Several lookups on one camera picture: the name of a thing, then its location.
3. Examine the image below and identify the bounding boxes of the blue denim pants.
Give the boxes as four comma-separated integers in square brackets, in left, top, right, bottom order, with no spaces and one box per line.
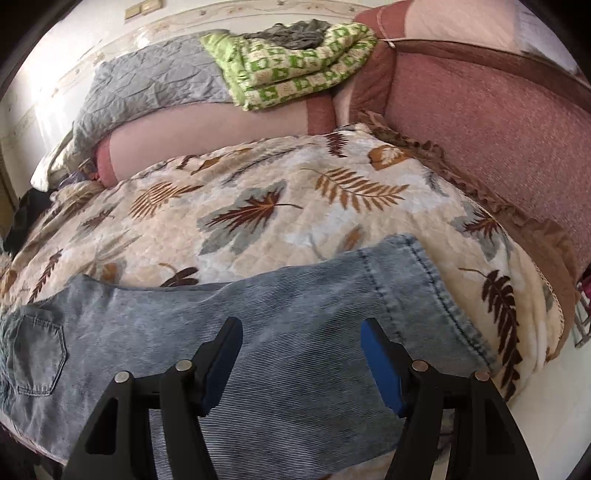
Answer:
[1,234,498,479]

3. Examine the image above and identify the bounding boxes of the black garment on sofa edge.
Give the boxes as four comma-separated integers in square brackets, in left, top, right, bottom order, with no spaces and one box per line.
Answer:
[3,188,52,257]

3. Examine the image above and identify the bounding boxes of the leaf-patterned quilted blanket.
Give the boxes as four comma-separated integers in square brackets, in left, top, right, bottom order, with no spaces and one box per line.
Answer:
[1,121,577,396]

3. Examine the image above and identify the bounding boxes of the white patterned pillow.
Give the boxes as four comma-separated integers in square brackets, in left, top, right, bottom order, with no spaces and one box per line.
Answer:
[30,131,75,192]

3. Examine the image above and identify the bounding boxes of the pink and maroon sofa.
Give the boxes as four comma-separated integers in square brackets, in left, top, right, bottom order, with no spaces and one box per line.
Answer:
[93,1,590,278]

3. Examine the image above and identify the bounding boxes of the grey quilted pillow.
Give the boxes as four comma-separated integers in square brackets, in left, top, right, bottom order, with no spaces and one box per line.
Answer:
[71,34,232,158]

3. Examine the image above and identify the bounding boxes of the green patterned folded blanket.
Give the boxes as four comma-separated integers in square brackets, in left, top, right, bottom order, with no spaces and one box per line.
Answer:
[200,22,378,111]

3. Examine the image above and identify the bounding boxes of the light grey cloth on backrest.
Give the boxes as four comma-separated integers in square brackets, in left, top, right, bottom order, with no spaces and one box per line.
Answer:
[515,1,579,74]

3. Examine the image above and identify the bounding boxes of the dark grey crumpled cloth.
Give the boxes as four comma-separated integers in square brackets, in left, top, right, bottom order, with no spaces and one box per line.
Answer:
[243,19,331,50]

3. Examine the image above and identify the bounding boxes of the beige wall light switches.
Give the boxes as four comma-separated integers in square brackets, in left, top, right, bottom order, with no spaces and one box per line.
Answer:
[124,0,164,21]

